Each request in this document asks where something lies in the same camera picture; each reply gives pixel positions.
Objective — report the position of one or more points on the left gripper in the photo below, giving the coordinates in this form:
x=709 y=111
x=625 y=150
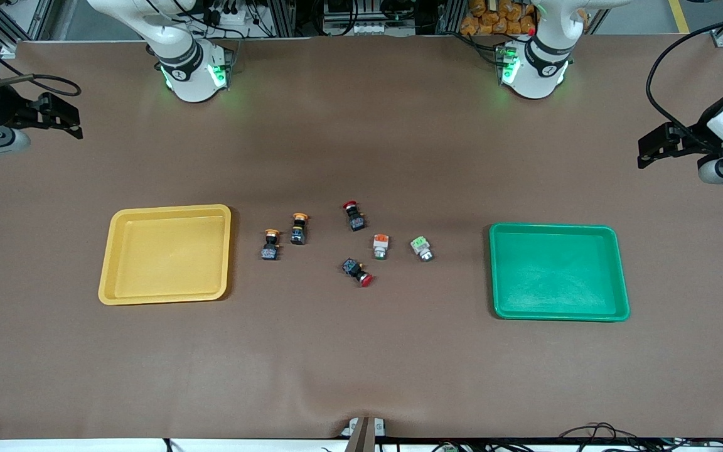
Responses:
x=698 y=134

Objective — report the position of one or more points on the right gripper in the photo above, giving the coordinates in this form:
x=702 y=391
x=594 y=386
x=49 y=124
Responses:
x=2 y=105

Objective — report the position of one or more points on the yellow cap push button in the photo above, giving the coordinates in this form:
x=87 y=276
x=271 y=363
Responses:
x=269 y=250
x=299 y=233

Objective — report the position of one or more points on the green top white button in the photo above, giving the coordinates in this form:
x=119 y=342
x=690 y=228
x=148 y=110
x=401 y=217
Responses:
x=422 y=248

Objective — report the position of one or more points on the orange top white button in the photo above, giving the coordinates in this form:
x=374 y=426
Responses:
x=380 y=248

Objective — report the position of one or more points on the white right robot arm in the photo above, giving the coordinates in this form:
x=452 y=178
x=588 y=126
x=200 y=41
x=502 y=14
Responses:
x=186 y=69

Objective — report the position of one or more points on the green plastic tray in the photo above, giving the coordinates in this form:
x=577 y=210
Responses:
x=559 y=273

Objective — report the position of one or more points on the yellow plastic tray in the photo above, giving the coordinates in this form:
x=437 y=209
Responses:
x=167 y=254

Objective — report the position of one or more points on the white power strip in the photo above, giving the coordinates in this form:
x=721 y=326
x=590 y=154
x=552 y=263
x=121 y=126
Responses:
x=230 y=16

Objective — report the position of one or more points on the orange lumpy bundle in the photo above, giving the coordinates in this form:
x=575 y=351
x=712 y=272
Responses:
x=493 y=22

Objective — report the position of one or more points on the red cap push button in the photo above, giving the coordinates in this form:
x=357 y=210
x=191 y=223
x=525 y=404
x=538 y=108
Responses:
x=355 y=270
x=355 y=220

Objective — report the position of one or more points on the white terminal strip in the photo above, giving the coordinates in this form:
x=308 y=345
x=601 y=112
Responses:
x=368 y=28

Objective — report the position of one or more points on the brown table cover sheet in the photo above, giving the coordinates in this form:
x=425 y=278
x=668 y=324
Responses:
x=361 y=351

